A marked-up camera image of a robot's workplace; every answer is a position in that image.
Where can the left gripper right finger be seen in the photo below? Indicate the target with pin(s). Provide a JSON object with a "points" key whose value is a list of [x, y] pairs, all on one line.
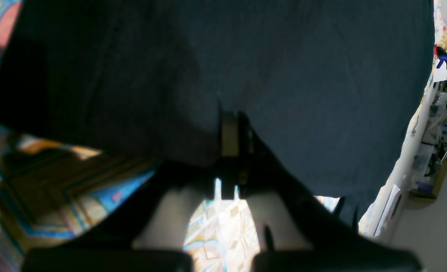
{"points": [[295, 231]]}

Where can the patterned tablecloth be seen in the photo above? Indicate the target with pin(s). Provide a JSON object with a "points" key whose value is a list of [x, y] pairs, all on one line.
{"points": [[53, 192]]}

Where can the blue clamp upper left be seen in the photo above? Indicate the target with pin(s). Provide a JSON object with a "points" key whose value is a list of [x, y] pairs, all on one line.
{"points": [[441, 56]]}

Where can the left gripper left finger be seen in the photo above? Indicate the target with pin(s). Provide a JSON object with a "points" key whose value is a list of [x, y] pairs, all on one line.
{"points": [[147, 232]]}

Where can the black T-shirt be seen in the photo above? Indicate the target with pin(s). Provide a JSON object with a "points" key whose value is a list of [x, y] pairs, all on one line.
{"points": [[329, 86]]}

